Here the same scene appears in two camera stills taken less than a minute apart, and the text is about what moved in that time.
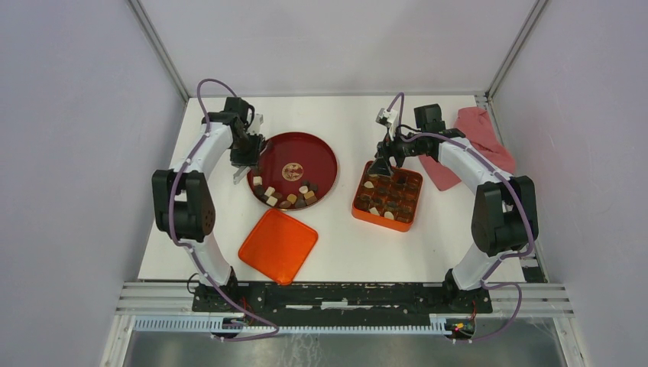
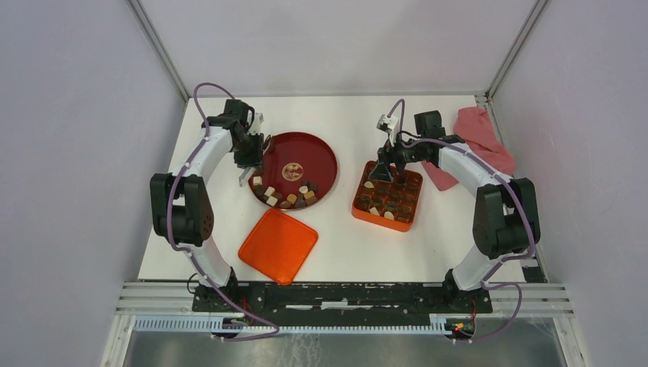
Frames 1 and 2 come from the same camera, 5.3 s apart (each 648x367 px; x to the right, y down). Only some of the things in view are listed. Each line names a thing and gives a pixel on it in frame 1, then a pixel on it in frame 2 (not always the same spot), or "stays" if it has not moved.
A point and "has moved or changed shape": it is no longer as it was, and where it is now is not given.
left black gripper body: x=245 y=151 stays
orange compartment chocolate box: x=388 y=201 stays
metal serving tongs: x=240 y=173 has moved or changed shape
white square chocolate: x=271 y=200 stays
